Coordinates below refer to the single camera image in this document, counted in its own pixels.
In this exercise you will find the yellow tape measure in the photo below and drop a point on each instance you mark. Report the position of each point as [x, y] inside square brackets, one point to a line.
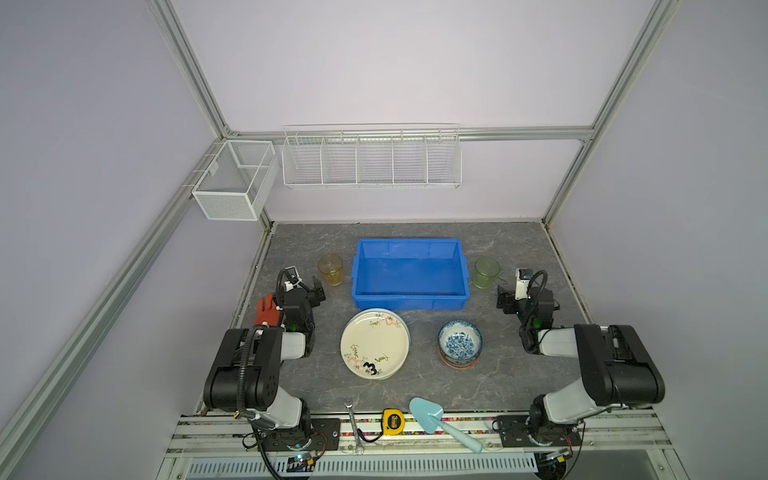
[393, 422]

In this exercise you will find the silver wrench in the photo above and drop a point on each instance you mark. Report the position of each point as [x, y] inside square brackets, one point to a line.
[359, 443]

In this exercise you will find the green glass cup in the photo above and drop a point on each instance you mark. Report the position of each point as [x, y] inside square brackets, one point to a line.
[486, 272]

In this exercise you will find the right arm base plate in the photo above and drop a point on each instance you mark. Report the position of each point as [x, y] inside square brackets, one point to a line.
[516, 430]

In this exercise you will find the orange work glove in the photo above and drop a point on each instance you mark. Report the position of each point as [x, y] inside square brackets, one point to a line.
[268, 312]

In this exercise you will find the teal garden trowel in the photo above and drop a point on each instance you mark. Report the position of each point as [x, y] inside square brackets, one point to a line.
[429, 415]

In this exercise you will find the blue floral bowl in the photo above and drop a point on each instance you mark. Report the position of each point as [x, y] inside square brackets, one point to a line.
[460, 339]

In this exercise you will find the floral cream plate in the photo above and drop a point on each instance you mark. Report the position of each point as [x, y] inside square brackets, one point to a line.
[375, 343]

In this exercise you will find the blue plastic bin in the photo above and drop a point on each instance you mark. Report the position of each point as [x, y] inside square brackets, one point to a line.
[403, 274]

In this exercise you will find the white mesh box basket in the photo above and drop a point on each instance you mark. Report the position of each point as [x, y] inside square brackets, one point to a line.
[237, 181]

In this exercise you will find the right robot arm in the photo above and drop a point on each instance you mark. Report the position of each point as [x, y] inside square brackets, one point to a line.
[616, 370]

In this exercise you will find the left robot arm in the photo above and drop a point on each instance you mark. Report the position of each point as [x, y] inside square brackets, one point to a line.
[244, 378]

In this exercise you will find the white wire shelf basket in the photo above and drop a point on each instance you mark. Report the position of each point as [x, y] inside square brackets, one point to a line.
[410, 155]

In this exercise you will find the white vent grille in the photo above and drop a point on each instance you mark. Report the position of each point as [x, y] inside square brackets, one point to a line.
[342, 466]

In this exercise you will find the red striped bowl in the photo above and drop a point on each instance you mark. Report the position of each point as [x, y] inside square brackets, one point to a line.
[458, 364]

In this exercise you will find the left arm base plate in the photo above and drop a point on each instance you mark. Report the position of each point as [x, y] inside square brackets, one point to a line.
[317, 435]

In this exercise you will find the amber glass cup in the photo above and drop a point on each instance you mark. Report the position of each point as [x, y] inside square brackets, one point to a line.
[330, 266]

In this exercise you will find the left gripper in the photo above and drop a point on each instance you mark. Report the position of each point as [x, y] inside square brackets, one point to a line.
[312, 293]

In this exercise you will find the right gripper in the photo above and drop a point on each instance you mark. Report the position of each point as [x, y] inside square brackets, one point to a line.
[509, 301]

